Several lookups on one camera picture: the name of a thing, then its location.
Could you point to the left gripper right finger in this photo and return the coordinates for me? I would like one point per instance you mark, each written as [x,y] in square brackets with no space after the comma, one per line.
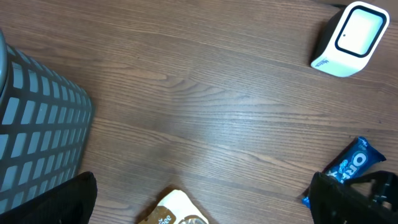
[356,209]

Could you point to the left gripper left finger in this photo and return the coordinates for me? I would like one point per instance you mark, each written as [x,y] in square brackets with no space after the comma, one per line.
[70,202]

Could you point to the white barcode scanner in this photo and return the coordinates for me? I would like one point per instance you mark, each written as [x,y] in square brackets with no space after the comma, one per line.
[350,38]

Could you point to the beige brown cookie bag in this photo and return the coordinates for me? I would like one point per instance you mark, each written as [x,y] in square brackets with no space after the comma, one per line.
[175,208]

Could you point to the grey plastic basket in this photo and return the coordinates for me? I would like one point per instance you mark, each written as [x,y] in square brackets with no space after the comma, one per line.
[45,123]

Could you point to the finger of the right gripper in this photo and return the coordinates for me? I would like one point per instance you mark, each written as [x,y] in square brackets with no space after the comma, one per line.
[383,189]

